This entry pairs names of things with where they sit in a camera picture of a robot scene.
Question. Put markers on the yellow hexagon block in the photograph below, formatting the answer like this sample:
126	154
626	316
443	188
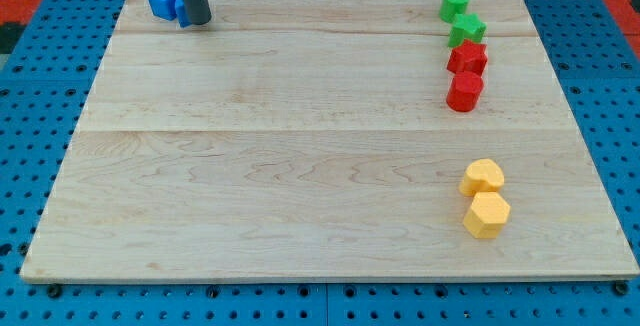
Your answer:
487	215

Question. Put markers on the light wooden board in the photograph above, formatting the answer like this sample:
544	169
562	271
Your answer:
310	141

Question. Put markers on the red cylinder block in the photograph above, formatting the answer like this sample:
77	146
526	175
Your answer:
464	91

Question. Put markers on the yellow heart block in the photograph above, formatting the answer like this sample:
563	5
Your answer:
482	175

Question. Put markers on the red star block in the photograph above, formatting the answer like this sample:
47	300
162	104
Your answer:
469	56

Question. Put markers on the blue block behind pusher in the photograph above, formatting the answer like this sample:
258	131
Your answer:
181	14

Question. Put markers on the green star block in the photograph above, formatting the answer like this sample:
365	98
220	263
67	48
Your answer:
466	27

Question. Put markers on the green cylinder block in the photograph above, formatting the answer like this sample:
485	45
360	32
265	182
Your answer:
450	8

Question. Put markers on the blue cube block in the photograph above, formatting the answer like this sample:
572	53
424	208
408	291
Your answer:
164	9

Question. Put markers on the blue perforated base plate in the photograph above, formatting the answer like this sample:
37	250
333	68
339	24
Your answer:
43	88

